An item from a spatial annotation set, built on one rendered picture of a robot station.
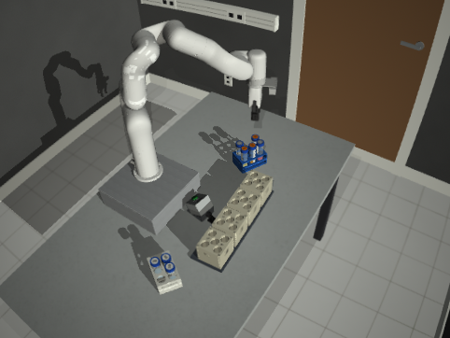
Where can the white tube rack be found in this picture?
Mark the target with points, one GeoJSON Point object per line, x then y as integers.
{"type": "Point", "coordinates": [165, 284]}

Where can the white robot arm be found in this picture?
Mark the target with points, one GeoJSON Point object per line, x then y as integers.
{"type": "Point", "coordinates": [146, 52]}

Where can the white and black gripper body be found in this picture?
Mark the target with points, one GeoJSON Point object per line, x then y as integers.
{"type": "Point", "coordinates": [254, 93]}

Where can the beige bucket adapter with holes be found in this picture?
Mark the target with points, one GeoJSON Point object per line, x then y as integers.
{"type": "Point", "coordinates": [258, 183]}

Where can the blue tube rack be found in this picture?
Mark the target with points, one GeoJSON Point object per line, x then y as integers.
{"type": "Point", "coordinates": [239, 163]}

